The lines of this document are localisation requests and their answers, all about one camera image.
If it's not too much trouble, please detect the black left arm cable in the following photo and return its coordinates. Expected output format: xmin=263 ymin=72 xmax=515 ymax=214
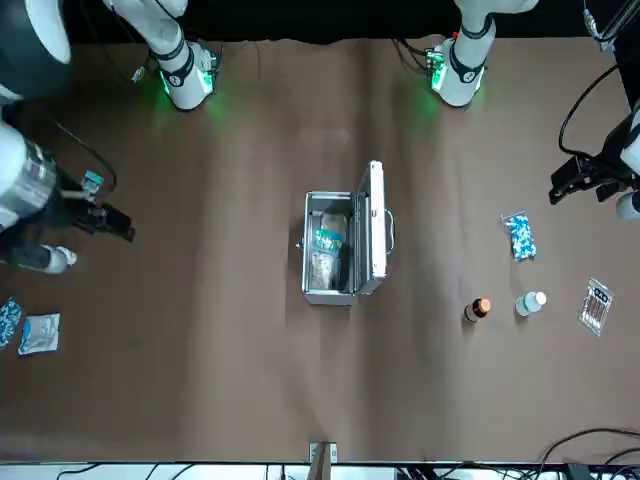
xmin=558 ymin=62 xmax=624 ymax=156

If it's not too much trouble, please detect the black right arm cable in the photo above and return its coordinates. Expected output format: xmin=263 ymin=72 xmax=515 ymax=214
xmin=44 ymin=117 xmax=119 ymax=194

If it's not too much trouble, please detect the white plastic bottle green label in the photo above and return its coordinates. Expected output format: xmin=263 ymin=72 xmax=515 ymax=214
xmin=515 ymin=291 xmax=548 ymax=317

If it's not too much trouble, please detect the blue cotton swab packet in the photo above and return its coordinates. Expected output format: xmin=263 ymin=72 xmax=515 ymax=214
xmin=313 ymin=227 xmax=347 ymax=252

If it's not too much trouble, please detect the black left base cable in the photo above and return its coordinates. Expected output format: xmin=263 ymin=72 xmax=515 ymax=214
xmin=394 ymin=37 xmax=436 ymax=69

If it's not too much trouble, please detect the silver aluminium medicine case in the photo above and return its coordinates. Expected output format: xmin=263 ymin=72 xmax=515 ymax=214
xmin=298 ymin=159 xmax=396 ymax=307

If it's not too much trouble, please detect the black looping desk cable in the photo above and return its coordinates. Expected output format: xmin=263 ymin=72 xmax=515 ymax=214
xmin=542 ymin=427 xmax=640 ymax=469

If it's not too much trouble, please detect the hanging grey cable connector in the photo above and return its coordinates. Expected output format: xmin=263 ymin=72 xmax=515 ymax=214
xmin=579 ymin=0 xmax=631 ymax=51

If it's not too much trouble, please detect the beige bandage roll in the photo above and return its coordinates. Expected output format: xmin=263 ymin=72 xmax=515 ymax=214
xmin=319 ymin=212 xmax=350 ymax=232

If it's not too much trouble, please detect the white gauze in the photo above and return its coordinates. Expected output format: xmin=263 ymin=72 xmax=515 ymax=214
xmin=309 ymin=248 xmax=341 ymax=290

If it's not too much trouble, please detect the small teal plaster packet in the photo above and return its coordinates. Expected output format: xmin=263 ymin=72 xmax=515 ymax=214
xmin=81 ymin=169 xmax=106 ymax=196

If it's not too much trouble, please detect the brown bottle with orange cap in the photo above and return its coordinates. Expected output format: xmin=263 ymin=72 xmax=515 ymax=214
xmin=463 ymin=297 xmax=492 ymax=324

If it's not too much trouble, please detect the blue white capsule bag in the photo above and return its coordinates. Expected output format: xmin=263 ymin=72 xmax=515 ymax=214
xmin=0 ymin=296 xmax=25 ymax=351
xmin=501 ymin=210 xmax=540 ymax=262

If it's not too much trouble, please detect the clear pack of brown vials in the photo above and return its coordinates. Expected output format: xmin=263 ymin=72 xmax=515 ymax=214
xmin=579 ymin=278 xmax=615 ymax=337

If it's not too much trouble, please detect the grey metal table bracket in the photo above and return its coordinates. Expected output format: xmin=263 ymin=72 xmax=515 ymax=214
xmin=308 ymin=441 xmax=339 ymax=480

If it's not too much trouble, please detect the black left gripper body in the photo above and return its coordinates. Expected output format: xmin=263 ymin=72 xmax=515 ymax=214
xmin=579 ymin=117 xmax=639 ymax=190

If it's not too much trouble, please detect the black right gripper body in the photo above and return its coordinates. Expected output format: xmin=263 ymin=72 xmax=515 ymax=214
xmin=47 ymin=189 xmax=104 ymax=234

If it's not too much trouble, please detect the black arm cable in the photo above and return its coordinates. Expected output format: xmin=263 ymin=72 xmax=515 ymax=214
xmin=558 ymin=62 xmax=624 ymax=156
xmin=44 ymin=117 xmax=119 ymax=194

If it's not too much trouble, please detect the white blue surgical packet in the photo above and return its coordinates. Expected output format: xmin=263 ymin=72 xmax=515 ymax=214
xmin=18 ymin=313 xmax=61 ymax=356

